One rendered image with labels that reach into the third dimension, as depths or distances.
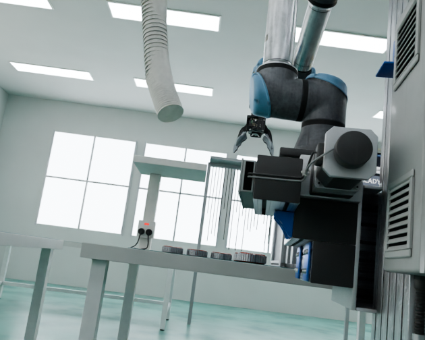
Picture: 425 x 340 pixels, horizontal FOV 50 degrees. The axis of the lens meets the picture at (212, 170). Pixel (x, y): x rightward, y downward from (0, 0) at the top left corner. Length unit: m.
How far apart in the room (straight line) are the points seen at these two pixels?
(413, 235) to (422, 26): 0.32
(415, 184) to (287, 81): 0.61
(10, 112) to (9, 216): 1.94
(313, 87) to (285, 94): 0.08
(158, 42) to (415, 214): 2.44
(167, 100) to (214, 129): 5.87
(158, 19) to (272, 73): 1.90
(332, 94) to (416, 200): 0.60
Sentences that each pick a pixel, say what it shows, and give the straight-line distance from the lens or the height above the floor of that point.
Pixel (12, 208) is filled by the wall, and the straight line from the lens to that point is 8.88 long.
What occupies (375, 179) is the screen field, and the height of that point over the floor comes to 1.18.
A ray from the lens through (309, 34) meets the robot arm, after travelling 1.60.
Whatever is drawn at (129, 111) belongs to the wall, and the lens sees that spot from 8.73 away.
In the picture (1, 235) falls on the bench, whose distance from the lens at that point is 1.88.
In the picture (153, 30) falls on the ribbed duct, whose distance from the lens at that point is 3.01.
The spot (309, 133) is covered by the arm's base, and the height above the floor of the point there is 1.09.
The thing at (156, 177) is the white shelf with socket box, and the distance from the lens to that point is 2.53.
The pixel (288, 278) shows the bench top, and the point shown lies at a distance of 1.57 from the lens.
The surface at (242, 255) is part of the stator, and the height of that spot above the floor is 0.78.
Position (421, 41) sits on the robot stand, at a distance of 0.79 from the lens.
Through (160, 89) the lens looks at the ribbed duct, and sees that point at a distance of 2.77.
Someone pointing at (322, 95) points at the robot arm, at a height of 1.20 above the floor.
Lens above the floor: 0.74
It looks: 11 degrees up
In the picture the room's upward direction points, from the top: 7 degrees clockwise
